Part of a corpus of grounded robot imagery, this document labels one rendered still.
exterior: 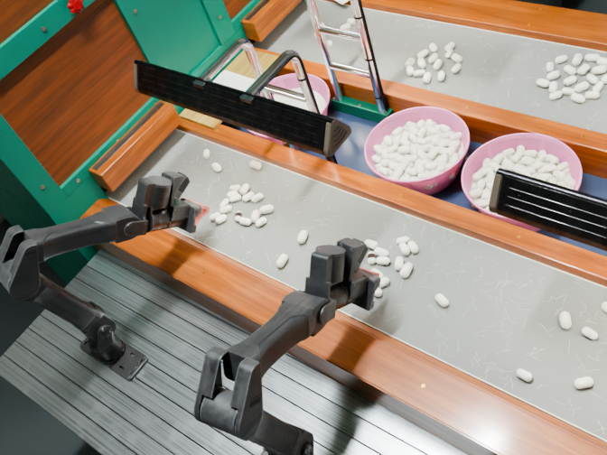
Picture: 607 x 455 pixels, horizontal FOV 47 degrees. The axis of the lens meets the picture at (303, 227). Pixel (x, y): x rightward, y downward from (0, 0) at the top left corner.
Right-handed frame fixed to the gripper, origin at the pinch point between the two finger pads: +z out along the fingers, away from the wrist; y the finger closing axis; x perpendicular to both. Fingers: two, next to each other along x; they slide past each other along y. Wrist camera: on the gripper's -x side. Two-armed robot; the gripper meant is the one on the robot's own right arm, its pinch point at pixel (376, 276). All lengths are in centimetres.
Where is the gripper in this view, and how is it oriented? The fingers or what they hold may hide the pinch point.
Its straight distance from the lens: 147.5
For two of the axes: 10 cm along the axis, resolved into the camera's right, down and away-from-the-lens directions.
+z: 6.2, -1.8, 7.7
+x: -1.5, 9.3, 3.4
